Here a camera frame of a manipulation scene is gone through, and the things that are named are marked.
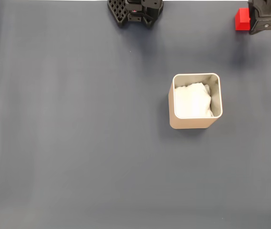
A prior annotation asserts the red cube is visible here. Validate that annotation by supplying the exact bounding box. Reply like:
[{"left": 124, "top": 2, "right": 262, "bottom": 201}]
[{"left": 234, "top": 8, "right": 252, "bottom": 31}]

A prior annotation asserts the beige square box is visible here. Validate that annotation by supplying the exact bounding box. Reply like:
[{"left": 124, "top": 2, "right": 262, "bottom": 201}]
[{"left": 168, "top": 73, "right": 223, "bottom": 130}]

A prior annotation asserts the dark grey table mat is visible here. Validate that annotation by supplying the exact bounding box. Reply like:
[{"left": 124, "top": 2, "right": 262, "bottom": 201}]
[{"left": 0, "top": 1, "right": 271, "bottom": 229}]

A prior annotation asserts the white tissue paper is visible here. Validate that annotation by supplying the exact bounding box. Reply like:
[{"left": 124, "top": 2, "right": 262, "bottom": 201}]
[{"left": 174, "top": 83, "right": 214, "bottom": 118}]

